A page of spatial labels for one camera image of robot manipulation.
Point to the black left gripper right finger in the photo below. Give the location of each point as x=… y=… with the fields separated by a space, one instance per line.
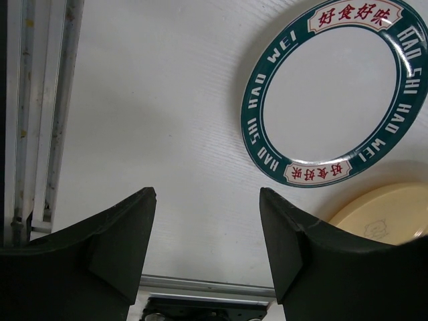
x=321 y=272

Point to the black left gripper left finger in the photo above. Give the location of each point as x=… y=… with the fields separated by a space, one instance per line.
x=88 y=271

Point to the yellow plate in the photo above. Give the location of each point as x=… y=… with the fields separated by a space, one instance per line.
x=393 y=214

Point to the white plate dark patterned rim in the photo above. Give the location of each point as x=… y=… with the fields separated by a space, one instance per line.
x=335 y=91

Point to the aluminium rail left side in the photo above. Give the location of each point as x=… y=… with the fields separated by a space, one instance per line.
x=42 y=45

